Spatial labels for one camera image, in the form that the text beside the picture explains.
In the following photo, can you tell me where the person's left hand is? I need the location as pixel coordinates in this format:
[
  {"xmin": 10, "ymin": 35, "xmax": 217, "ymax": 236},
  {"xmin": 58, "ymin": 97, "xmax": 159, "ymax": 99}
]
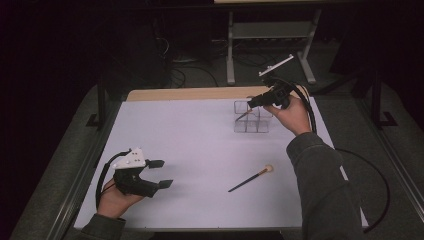
[{"xmin": 97, "ymin": 178, "xmax": 144, "ymax": 219}]

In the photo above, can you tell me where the person's right hand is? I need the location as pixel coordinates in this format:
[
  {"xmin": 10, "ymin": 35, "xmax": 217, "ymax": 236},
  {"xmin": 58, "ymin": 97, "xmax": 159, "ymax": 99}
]
[{"xmin": 263, "ymin": 87, "xmax": 313, "ymax": 137}]

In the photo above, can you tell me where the black floor cable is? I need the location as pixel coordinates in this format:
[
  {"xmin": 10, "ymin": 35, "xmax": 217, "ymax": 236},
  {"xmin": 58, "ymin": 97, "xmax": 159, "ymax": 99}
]
[{"xmin": 168, "ymin": 64, "xmax": 219, "ymax": 88}]

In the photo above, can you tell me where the clear acrylic organizer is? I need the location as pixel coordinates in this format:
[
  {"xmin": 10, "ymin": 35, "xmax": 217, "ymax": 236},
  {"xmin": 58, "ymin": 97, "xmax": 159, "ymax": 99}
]
[{"xmin": 233, "ymin": 100, "xmax": 274, "ymax": 134}]

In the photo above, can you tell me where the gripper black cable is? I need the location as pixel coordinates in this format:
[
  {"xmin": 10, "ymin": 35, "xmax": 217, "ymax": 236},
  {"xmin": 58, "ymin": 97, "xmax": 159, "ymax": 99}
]
[
  {"xmin": 94, "ymin": 148, "xmax": 133, "ymax": 211},
  {"xmin": 263, "ymin": 75, "xmax": 391, "ymax": 234}
]

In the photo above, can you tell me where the tangle of black cables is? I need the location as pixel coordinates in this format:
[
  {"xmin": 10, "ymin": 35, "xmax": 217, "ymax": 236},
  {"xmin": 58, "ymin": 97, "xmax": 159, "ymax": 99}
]
[{"xmin": 233, "ymin": 52, "xmax": 278, "ymax": 70}]

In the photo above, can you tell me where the round-tip makeup brush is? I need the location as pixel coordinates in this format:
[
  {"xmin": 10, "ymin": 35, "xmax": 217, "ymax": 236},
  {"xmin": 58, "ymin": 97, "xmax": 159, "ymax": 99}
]
[{"xmin": 227, "ymin": 164, "xmax": 274, "ymax": 193}]

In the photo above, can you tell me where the white table board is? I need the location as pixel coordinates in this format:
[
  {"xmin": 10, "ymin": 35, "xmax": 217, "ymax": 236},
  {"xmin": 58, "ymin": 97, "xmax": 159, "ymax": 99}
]
[{"xmin": 73, "ymin": 96, "xmax": 369, "ymax": 231}]

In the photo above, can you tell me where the silver frame rail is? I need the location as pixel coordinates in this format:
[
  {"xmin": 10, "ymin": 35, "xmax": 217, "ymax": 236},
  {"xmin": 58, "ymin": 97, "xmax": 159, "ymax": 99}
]
[
  {"xmin": 353, "ymin": 96, "xmax": 424, "ymax": 214},
  {"xmin": 46, "ymin": 101, "xmax": 121, "ymax": 240}
]

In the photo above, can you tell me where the white metal desk frame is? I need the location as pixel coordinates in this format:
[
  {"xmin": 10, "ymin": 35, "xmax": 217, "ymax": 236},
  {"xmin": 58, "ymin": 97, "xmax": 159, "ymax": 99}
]
[{"xmin": 225, "ymin": 9, "xmax": 323, "ymax": 86}]

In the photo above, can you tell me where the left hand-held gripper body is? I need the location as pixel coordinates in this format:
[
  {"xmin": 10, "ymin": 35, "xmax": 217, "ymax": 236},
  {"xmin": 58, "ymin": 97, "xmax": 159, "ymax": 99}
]
[{"xmin": 112, "ymin": 147, "xmax": 160, "ymax": 199}]

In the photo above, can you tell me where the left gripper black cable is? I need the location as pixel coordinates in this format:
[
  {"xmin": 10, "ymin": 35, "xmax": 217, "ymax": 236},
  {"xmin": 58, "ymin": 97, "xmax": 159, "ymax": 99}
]
[{"xmin": 94, "ymin": 148, "xmax": 133, "ymax": 211}]

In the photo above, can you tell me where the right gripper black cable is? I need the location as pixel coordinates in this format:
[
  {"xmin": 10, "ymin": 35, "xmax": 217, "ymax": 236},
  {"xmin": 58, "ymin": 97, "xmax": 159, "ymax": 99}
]
[{"xmin": 263, "ymin": 75, "xmax": 391, "ymax": 234}]

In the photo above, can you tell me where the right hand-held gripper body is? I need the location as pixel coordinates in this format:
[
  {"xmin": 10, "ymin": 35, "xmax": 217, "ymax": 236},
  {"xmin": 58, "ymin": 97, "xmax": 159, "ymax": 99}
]
[{"xmin": 258, "ymin": 54, "xmax": 298, "ymax": 110}]

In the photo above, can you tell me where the black metal stand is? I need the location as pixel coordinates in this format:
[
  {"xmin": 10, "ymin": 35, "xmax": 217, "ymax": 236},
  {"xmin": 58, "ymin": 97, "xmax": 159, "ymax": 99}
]
[
  {"xmin": 371, "ymin": 71, "xmax": 399, "ymax": 130},
  {"xmin": 85, "ymin": 74, "xmax": 109, "ymax": 131}
]

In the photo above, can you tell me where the thin flat-tip makeup brush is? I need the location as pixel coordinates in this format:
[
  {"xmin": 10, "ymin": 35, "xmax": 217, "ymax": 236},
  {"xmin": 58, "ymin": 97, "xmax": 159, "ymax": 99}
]
[{"xmin": 234, "ymin": 109, "xmax": 254, "ymax": 123}]

